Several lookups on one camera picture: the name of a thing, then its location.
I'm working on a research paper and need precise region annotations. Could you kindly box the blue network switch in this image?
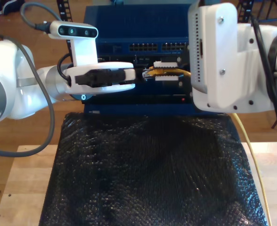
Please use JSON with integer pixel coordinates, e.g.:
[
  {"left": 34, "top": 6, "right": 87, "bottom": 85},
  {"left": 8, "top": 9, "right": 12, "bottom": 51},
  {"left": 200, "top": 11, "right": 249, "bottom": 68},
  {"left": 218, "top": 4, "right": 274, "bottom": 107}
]
[{"left": 83, "top": 5, "right": 191, "bottom": 57}]

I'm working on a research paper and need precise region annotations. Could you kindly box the dark shoe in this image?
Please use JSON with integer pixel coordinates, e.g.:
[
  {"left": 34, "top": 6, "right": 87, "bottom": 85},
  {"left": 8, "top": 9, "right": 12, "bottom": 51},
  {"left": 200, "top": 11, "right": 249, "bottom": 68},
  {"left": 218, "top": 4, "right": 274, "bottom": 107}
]
[{"left": 0, "top": 0, "right": 26, "bottom": 15}]

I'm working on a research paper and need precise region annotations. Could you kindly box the black equipment rack frame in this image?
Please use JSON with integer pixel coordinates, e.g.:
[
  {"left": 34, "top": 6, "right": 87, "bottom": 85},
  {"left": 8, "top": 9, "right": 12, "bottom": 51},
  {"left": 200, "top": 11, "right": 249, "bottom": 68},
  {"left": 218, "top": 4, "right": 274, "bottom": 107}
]
[{"left": 56, "top": 0, "right": 255, "bottom": 105}]

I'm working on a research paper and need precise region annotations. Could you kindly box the yellow network cable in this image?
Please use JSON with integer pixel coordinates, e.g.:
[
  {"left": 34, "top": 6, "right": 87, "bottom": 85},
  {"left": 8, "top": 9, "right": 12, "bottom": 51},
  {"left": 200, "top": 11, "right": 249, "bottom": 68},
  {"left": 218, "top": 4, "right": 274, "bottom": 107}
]
[{"left": 141, "top": 66, "right": 270, "bottom": 226}]

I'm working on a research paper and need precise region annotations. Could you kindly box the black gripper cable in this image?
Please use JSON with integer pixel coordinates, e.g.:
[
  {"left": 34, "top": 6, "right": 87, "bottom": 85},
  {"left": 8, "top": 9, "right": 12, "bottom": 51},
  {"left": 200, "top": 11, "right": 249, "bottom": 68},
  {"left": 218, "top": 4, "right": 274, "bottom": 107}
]
[{"left": 57, "top": 53, "right": 73, "bottom": 83}]

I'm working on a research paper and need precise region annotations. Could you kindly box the black rack drawer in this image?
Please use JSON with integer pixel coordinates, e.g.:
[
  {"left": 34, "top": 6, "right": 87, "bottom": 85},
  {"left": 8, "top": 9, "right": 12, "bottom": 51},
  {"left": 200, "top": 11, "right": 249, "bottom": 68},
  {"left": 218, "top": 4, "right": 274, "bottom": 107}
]
[{"left": 81, "top": 79, "right": 196, "bottom": 105}]

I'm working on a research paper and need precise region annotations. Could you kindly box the black textured mat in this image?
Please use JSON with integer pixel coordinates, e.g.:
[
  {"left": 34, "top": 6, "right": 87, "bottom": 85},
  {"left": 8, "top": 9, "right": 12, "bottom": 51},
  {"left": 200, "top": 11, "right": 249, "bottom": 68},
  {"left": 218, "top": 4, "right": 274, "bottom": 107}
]
[{"left": 39, "top": 112, "right": 269, "bottom": 226}]

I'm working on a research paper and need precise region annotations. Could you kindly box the black rack server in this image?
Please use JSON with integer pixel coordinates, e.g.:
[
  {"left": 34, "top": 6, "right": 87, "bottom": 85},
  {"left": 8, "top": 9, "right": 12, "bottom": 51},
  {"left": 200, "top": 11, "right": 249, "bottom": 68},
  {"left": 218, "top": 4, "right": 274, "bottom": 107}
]
[{"left": 95, "top": 53, "right": 191, "bottom": 80}]

